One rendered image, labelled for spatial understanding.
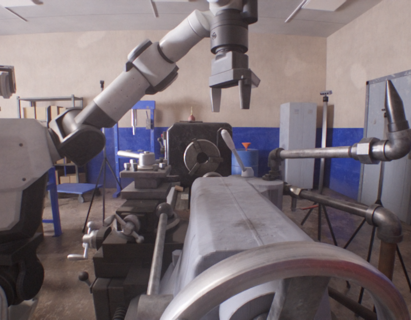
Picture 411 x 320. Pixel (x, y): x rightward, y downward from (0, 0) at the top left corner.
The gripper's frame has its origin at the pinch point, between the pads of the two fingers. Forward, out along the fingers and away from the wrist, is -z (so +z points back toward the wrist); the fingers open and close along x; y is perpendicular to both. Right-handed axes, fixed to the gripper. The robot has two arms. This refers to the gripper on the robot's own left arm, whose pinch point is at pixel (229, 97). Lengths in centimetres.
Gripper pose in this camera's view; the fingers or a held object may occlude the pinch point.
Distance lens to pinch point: 56.1
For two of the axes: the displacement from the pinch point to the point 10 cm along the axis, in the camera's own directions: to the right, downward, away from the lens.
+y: 8.3, -0.7, 5.6
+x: 5.6, 1.0, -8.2
